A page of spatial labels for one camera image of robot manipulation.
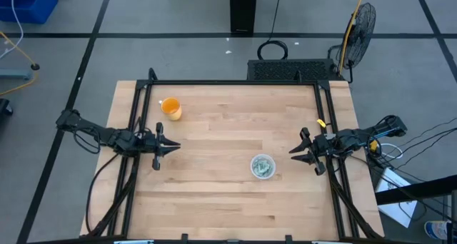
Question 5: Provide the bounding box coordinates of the black beam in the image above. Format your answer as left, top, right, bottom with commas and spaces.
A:
374, 175, 457, 206

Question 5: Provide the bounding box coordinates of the white cable loop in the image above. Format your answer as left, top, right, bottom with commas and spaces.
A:
377, 143, 404, 160

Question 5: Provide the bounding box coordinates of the grey floor bar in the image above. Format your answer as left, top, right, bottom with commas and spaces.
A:
0, 68, 33, 81

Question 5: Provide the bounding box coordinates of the white floor cable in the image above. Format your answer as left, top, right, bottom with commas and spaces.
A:
0, 0, 24, 59

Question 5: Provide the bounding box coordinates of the yellow floor cable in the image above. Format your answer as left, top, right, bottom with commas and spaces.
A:
0, 30, 39, 97

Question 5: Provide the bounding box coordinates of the black furniture foot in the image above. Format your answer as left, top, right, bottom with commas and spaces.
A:
0, 98, 14, 117

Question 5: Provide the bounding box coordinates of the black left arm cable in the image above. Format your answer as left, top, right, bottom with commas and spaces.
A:
84, 151, 121, 235

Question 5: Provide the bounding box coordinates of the yellow hanging cable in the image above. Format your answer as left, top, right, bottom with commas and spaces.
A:
337, 0, 368, 76

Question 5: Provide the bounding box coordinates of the black pillar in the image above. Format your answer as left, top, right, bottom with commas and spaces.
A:
229, 0, 258, 37

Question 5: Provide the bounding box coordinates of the clear plastic round container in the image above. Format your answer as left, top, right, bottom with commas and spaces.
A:
249, 153, 277, 181

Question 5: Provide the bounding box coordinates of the blue plastic bin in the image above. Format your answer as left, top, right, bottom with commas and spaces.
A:
0, 0, 59, 25

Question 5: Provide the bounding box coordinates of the coiled black cable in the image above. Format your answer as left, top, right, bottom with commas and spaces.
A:
256, 0, 289, 61

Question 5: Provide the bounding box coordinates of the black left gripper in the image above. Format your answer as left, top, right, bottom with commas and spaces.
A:
135, 121, 181, 171

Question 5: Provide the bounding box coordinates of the blue white container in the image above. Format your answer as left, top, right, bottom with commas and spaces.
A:
423, 220, 451, 241

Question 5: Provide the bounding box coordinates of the black floor fan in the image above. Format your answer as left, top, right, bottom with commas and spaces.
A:
328, 2, 378, 84

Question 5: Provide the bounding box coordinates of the yellow cup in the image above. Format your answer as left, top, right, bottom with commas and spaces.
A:
160, 96, 183, 121

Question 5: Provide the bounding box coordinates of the black perforated computer case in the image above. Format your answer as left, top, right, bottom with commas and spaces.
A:
246, 59, 346, 82

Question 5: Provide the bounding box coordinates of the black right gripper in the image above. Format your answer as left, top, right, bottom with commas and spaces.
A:
288, 127, 333, 176

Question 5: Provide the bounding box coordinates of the white cardboard box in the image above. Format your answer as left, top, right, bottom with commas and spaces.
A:
374, 167, 418, 229

